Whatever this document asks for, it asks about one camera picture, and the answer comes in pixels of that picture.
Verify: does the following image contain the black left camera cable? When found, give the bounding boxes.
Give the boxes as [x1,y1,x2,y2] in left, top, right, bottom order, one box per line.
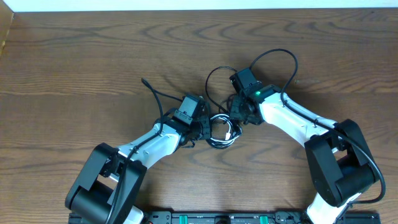
[104,77,184,224]

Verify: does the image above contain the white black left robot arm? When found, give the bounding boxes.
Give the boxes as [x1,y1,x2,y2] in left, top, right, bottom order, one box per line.
[65,108,211,223]

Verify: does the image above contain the black right camera cable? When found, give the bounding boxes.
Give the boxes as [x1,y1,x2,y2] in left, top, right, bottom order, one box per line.
[248,48,387,206]

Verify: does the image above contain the black camera cable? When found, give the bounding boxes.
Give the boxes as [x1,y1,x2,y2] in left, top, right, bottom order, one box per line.
[248,48,387,206]
[104,77,184,224]

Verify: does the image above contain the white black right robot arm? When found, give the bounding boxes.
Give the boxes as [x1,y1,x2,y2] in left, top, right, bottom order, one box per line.
[230,83,385,223]

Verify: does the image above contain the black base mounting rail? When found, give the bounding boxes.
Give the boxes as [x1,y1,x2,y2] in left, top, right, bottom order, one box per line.
[68,211,381,224]

